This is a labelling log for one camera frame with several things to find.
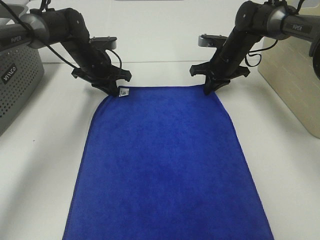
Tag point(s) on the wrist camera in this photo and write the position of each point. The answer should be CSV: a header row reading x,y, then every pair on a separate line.
x,y
104,43
211,41

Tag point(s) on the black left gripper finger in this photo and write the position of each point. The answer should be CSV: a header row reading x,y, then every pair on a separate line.
x,y
113,89
103,86

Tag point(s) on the grey perforated plastic basket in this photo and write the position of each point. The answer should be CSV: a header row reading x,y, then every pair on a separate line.
x,y
21,68

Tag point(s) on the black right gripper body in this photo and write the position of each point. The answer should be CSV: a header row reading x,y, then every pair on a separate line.
x,y
225,63

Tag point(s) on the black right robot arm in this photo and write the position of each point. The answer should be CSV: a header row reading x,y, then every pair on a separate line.
x,y
273,19

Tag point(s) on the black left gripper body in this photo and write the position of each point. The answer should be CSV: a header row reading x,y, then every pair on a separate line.
x,y
95,66

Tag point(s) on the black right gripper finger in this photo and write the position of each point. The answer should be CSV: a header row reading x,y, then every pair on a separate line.
x,y
206,84
216,84

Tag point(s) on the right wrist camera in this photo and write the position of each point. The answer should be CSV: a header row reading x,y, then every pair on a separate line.
x,y
211,41

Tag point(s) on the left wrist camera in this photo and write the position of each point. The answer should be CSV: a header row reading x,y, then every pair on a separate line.
x,y
104,43

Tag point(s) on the beige storage box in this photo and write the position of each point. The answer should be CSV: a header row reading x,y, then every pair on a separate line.
x,y
288,69

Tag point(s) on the blue microfiber towel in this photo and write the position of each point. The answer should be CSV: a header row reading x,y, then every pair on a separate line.
x,y
164,163

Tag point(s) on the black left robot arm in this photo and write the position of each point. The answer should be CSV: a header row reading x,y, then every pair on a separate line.
x,y
67,27

